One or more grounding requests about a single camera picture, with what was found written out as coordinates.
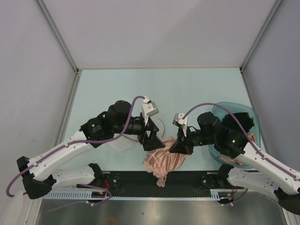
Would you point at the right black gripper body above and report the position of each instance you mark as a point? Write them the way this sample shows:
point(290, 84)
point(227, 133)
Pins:
point(192, 136)

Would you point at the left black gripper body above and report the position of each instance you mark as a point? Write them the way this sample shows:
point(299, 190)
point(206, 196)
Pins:
point(143, 133)

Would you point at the pink satin bra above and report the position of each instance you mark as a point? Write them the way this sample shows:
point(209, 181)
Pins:
point(233, 161)
point(160, 162)

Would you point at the white mesh laundry bag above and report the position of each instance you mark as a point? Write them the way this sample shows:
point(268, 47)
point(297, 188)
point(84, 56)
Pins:
point(128, 141)

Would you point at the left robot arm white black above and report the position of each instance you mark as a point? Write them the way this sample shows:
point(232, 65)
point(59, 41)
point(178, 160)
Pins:
point(41, 174)

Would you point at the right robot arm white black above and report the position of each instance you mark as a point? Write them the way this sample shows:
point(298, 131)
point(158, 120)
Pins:
point(272, 178)

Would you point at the black bra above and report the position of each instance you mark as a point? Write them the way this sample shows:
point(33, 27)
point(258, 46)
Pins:
point(244, 119)

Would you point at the teal plastic basin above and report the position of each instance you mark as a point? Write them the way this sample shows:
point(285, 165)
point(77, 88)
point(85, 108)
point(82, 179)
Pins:
point(238, 108)

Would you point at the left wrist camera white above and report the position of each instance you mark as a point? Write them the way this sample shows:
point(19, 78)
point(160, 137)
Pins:
point(149, 108)

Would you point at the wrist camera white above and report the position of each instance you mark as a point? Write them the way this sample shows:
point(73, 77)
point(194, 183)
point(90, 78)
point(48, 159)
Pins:
point(181, 121)
point(149, 108)

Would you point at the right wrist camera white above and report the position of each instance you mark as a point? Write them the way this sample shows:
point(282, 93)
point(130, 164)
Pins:
point(181, 121)

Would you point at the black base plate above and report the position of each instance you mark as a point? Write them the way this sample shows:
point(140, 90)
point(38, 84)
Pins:
point(176, 184)

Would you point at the white slotted cable duct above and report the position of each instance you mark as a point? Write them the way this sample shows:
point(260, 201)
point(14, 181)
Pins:
point(97, 195)

